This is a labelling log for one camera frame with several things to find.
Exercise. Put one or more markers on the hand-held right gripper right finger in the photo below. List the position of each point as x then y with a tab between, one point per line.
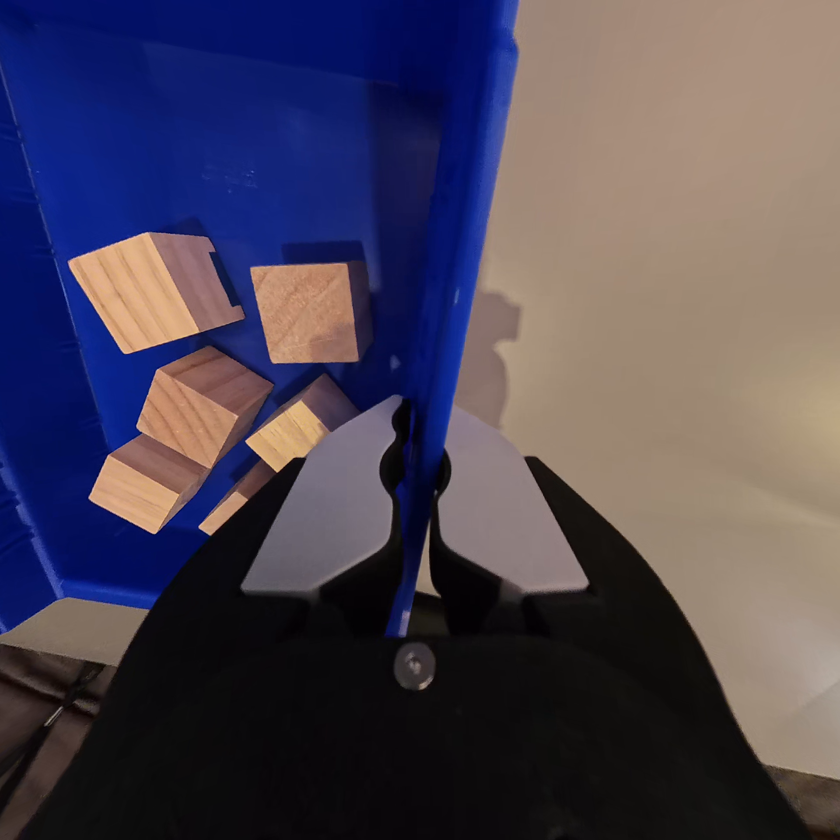
512	525

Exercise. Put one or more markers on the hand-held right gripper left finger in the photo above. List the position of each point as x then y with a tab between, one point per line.
328	525

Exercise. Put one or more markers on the pile of wooden cubes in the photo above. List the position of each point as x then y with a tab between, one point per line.
197	407

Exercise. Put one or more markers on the blue plastic bin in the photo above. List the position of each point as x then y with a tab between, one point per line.
197	131

